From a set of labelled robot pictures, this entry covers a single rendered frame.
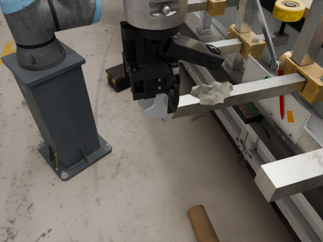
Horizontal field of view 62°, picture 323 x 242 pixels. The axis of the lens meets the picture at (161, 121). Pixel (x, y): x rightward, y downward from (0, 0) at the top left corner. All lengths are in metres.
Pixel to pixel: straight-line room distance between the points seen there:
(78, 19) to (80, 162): 0.75
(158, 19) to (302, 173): 0.25
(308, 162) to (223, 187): 1.12
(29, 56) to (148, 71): 0.80
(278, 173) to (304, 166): 0.03
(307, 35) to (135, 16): 0.39
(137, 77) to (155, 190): 1.03
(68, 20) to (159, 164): 0.84
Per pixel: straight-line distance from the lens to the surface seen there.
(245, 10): 0.84
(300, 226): 1.26
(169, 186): 1.41
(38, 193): 1.52
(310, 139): 0.76
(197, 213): 1.26
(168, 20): 0.37
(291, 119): 0.71
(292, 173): 0.32
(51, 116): 1.25
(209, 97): 0.51
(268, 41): 0.69
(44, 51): 1.15
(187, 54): 0.43
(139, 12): 0.37
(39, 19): 1.10
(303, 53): 0.66
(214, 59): 0.47
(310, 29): 0.65
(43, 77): 1.13
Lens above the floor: 1.20
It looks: 45 degrees down
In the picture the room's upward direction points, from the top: straight up
